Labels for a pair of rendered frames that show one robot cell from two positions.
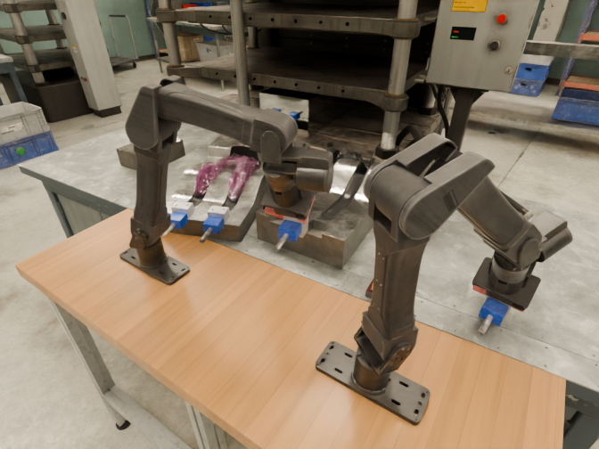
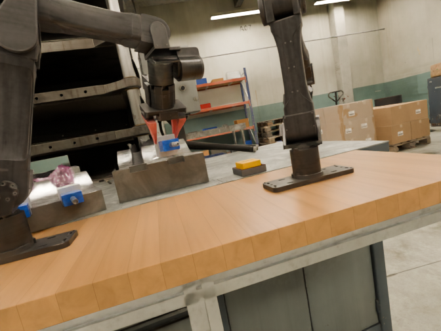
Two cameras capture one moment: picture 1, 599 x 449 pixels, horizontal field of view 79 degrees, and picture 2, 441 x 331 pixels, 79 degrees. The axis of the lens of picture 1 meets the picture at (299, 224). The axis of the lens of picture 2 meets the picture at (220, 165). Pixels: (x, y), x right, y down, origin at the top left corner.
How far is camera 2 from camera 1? 0.63 m
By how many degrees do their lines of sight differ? 49
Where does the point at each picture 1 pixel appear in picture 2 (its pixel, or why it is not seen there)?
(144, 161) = (13, 75)
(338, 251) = (201, 165)
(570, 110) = not seen: hidden behind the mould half
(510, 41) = (189, 85)
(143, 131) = (19, 28)
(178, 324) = (126, 245)
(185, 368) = (188, 243)
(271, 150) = (161, 37)
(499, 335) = not seen: hidden behind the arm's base
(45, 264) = not seen: outside the picture
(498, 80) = (193, 105)
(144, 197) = (10, 129)
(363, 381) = (312, 166)
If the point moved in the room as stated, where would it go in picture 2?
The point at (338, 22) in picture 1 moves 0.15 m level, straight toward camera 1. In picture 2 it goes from (77, 92) to (84, 85)
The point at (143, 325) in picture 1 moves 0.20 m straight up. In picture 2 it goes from (79, 268) to (38, 127)
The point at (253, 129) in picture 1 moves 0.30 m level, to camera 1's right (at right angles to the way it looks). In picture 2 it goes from (142, 22) to (233, 37)
